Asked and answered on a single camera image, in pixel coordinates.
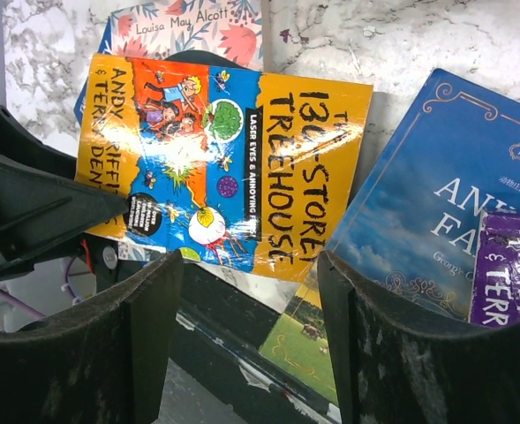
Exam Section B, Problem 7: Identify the Little Women floral book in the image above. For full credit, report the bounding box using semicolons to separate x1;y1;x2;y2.
99;0;265;71

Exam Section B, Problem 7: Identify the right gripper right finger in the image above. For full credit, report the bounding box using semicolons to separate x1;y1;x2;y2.
318;251;520;423

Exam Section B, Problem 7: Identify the yellow 130-Storey Treehouse book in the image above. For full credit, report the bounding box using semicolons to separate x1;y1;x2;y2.
76;54;373;282

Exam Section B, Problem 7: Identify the blue Animal Farm book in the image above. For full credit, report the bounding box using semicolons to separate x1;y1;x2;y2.
258;66;520;407

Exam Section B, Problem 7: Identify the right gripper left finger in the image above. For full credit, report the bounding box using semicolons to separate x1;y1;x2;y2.
0;252;184;423

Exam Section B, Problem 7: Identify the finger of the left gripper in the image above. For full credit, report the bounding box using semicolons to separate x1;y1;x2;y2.
0;105;127;281

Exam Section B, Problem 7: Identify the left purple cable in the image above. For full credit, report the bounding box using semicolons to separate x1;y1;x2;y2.
0;254;84;319

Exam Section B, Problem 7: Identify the purple 52-Storey Treehouse book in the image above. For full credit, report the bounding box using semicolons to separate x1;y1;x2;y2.
468;212;520;328

